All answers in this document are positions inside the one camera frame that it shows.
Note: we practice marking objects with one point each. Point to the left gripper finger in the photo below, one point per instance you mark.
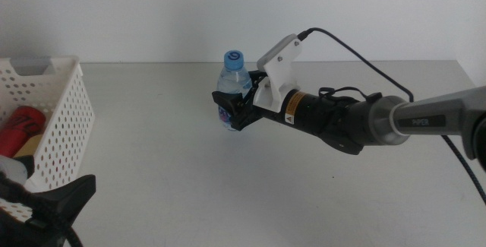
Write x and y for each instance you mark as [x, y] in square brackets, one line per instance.
[76, 194]
[27, 163]

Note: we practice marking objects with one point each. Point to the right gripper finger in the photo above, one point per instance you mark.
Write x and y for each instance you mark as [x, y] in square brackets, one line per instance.
[229, 104]
[257, 76]

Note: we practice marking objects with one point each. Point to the yellow tea bottle white cap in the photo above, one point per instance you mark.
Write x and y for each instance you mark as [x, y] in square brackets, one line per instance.
[32, 146]

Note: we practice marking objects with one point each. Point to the clear water bottle blue cap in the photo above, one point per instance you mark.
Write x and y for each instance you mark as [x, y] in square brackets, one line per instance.
[231, 80]

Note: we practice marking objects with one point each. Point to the red soda can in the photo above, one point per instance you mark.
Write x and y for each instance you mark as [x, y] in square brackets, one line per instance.
[19, 129]

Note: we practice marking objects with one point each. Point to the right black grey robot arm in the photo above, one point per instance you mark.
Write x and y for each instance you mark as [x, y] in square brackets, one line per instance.
[429, 121]

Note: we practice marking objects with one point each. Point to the white perforated plastic basket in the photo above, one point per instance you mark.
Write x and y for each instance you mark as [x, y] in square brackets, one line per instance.
[64, 125]

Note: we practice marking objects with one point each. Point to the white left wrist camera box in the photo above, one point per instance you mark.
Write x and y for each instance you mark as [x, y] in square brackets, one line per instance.
[11, 171]

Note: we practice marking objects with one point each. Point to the white right camera mount bracket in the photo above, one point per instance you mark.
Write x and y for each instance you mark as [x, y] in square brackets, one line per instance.
[281, 80]

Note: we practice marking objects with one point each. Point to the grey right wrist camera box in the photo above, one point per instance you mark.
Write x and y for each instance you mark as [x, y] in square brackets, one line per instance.
[277, 49]

